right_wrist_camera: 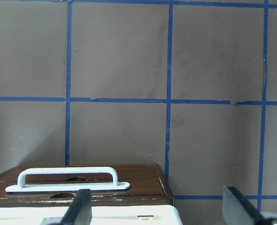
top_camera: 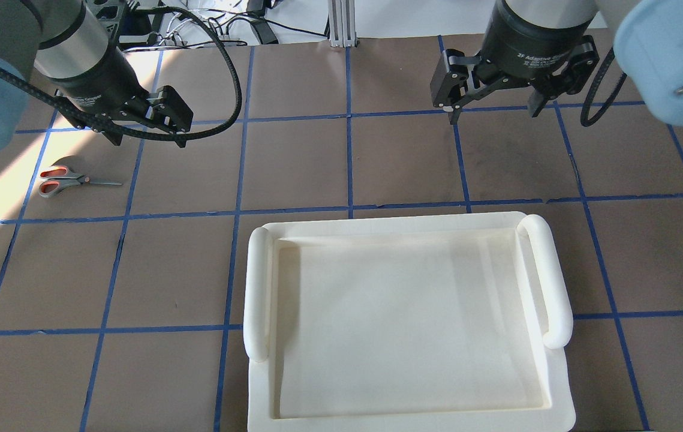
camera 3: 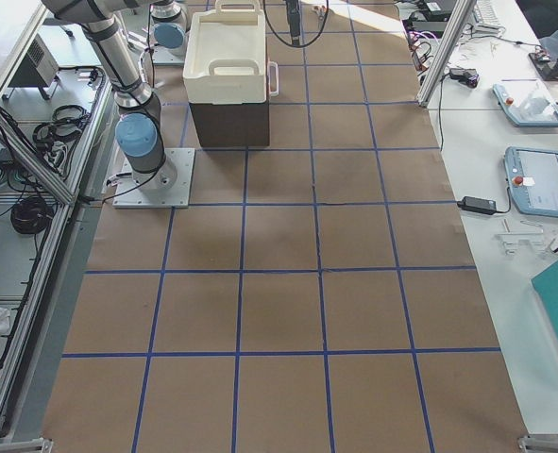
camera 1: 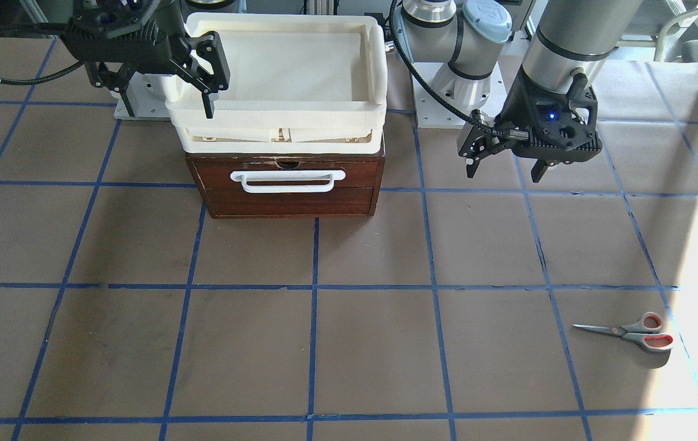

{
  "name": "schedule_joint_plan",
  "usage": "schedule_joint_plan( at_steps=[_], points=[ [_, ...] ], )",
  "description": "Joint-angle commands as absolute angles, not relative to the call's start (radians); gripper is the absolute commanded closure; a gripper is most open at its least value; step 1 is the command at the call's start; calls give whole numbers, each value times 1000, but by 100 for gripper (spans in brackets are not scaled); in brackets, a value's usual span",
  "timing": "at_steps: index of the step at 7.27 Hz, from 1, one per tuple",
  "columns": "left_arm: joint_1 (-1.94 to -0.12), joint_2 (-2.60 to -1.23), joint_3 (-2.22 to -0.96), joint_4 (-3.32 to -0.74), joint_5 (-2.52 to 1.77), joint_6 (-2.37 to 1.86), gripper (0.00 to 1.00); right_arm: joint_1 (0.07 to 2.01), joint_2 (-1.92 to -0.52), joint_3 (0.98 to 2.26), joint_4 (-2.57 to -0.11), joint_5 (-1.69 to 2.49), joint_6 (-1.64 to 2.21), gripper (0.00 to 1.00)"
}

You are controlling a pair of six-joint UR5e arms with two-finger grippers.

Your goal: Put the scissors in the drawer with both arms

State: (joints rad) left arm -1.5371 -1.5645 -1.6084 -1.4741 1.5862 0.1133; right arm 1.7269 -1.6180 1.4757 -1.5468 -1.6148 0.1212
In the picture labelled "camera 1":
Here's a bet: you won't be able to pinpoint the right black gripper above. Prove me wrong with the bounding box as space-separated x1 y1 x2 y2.
82 13 230 118

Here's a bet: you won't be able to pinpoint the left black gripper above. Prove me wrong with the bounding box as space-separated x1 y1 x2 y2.
457 73 600 184

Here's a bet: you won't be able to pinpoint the brown wooden drawer box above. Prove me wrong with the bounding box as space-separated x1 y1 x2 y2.
184 148 385 219

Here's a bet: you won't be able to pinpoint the red grey handled scissors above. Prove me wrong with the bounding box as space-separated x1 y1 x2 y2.
573 312 675 353

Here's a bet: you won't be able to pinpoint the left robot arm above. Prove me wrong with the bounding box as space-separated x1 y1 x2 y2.
390 1 640 183

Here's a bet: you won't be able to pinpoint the cream plastic tray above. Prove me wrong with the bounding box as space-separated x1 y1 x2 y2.
162 12 388 154

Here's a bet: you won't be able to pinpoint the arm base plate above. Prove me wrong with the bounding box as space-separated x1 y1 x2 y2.
412 62 507 129
110 73 170 122

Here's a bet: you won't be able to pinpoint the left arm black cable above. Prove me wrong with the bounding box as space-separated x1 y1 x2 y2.
388 0 512 137

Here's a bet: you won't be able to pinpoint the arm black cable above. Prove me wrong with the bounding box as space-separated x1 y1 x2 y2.
0 22 87 86
388 0 512 137

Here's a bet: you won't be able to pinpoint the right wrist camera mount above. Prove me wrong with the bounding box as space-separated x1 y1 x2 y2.
61 1 162 62

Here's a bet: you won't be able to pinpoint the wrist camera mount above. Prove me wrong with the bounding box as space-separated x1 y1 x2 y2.
495 93 602 163
61 1 162 62

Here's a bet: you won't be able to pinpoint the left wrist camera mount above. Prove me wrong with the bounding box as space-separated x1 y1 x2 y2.
495 93 602 163

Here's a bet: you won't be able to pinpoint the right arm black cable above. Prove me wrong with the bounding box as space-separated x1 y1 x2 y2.
0 22 87 86

